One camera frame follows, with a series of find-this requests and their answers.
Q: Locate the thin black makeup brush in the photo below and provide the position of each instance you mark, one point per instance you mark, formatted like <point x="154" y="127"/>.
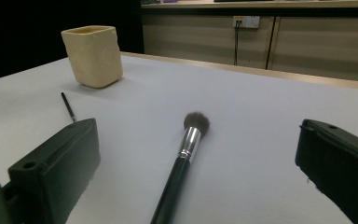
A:
<point x="68" y="106"/>

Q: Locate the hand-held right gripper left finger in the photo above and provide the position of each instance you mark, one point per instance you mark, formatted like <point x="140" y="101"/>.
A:
<point x="59" y="168"/>

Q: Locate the cream square cup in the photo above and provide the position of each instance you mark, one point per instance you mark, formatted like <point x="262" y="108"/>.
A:
<point x="94" y="59"/>

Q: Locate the white table mat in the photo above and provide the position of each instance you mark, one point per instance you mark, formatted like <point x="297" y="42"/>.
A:
<point x="245" y="124"/>

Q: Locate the large black powder brush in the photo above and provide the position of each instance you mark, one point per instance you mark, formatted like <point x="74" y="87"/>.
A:
<point x="177" y="177"/>

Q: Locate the wooden table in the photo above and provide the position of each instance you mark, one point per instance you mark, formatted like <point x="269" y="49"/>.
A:
<point x="261" y="72"/>

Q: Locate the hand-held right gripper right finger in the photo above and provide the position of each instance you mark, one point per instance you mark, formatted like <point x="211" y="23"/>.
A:
<point x="341" y="165"/>

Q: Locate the white wall socket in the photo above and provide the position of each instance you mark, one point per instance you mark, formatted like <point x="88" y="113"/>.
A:
<point x="250" y="21"/>

